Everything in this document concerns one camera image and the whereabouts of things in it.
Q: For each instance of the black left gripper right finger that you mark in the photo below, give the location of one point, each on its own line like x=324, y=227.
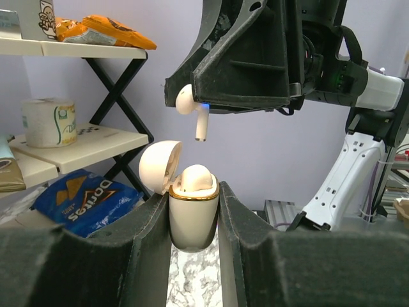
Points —
x=260, y=266

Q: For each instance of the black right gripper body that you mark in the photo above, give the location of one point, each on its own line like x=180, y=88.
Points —
x=324, y=56

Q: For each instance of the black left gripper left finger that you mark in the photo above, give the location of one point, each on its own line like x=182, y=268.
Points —
x=123, y=264

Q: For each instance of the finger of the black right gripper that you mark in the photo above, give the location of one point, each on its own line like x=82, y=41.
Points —
x=280, y=88
x=226, y=66

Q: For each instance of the beige small earbud case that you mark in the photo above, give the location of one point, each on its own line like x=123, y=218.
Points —
x=192, y=216

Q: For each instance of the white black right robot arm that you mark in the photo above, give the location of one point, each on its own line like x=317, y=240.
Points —
x=376, y=124

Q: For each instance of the blue Doritos bag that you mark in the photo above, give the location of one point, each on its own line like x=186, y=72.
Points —
x=83, y=202

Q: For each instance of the blue gold chips bag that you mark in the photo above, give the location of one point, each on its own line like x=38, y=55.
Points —
x=11, y=175

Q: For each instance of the orange honey dijon chips bag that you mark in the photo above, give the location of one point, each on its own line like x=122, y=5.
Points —
x=101, y=30

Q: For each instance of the white yellow cup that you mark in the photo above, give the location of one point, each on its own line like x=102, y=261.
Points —
x=49, y=122

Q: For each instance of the black beige shelf rack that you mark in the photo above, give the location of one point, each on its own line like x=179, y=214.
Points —
x=109, y=130

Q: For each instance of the white popcorn tub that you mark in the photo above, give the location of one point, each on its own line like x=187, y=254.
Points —
x=37, y=20

